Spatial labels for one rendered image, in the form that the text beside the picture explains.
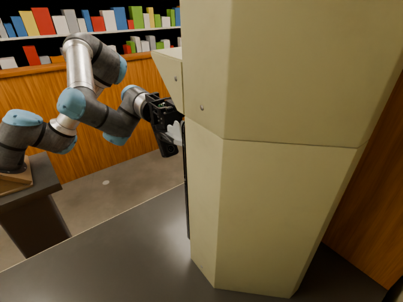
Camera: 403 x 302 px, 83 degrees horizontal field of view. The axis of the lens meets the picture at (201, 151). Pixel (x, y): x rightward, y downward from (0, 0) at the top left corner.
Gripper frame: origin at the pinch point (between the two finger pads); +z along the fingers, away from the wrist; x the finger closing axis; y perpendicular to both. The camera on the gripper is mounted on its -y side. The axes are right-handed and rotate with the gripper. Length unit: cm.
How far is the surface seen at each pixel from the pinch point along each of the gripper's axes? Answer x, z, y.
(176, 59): -4.1, 1.6, 19.8
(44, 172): -34, -70, -37
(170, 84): -4.4, -0.6, 15.1
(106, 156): 15, -191, -117
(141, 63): 71, -191, -25
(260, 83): -1.2, 17.8, 19.1
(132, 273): -20.3, -2.5, -37.0
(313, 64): 3.1, 22.1, 21.7
